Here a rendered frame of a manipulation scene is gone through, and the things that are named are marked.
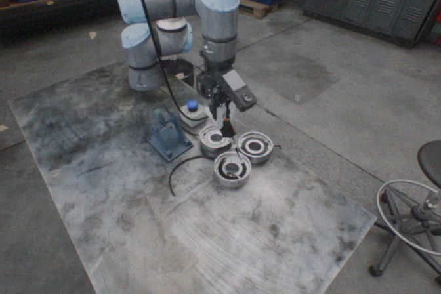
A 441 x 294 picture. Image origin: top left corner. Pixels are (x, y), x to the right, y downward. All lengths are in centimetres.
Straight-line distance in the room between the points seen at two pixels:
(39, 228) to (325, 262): 157
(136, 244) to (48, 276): 105
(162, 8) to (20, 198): 170
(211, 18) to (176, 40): 53
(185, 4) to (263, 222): 54
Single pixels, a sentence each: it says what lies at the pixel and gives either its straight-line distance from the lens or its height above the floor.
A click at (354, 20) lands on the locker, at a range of 407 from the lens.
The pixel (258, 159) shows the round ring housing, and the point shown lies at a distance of 76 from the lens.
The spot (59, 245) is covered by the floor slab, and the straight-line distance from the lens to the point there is 175.
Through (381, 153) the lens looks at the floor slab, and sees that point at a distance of 221.
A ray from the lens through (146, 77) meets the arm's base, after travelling 109.
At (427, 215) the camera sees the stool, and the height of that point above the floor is 30.
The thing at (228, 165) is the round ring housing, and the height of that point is 82.
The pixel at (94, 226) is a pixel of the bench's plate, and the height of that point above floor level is 80.
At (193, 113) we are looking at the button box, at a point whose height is 85.
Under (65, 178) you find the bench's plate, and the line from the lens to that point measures 87.
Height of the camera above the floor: 141
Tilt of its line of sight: 43 degrees down
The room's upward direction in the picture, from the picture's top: straight up
